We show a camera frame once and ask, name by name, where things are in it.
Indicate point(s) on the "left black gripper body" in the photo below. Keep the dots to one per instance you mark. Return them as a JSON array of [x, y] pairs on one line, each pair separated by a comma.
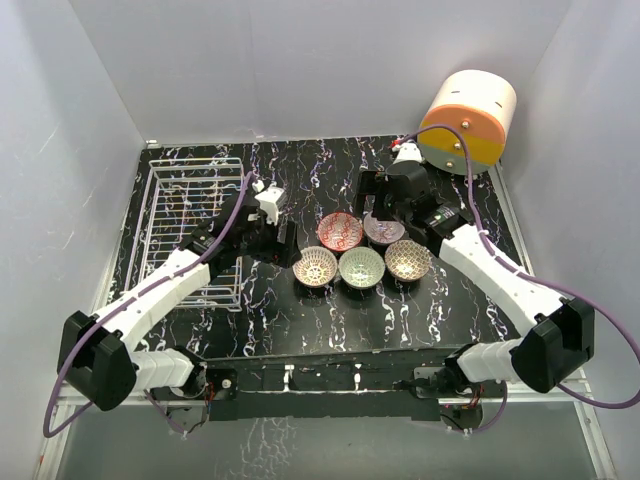
[[262, 242]]

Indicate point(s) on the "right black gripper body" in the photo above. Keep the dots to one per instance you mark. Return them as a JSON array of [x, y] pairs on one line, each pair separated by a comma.
[[396, 208]]

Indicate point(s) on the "pink spoked patterned bowl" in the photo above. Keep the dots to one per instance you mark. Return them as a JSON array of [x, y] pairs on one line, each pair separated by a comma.
[[317, 267]]

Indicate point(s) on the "red patterned bowl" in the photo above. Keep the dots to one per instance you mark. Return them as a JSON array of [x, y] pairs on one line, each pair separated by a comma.
[[340, 231]]

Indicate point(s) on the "green patterned bowl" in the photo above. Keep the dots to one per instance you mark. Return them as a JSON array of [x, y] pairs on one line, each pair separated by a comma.
[[361, 268]]

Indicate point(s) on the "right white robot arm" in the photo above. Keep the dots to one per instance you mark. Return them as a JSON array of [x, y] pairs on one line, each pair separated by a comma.
[[556, 335]]

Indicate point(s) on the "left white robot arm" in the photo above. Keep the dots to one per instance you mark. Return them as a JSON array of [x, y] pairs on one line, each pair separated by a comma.
[[98, 354]]

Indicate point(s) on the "purple striped bowl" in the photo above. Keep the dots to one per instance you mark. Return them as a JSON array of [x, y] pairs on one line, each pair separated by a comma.
[[382, 233]]

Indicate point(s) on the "brown lattice patterned bowl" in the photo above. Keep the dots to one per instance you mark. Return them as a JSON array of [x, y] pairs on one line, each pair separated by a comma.
[[407, 261]]

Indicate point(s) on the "orange yellow cylindrical drawer unit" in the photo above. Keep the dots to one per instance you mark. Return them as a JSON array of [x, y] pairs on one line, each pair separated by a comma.
[[480, 106]]

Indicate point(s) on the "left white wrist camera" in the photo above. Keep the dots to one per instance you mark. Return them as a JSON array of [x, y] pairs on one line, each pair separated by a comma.
[[271, 199]]

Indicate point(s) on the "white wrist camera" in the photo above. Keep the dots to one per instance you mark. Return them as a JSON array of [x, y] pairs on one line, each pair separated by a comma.
[[407, 151], [271, 199]]

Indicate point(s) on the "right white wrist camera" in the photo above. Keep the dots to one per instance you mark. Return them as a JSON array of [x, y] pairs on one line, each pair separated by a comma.
[[407, 151]]

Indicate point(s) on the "white wire dish rack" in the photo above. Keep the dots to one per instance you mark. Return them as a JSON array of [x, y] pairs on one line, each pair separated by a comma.
[[180, 194]]

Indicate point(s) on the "black front base frame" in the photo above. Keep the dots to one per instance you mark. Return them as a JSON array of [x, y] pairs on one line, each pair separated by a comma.
[[412, 383]]

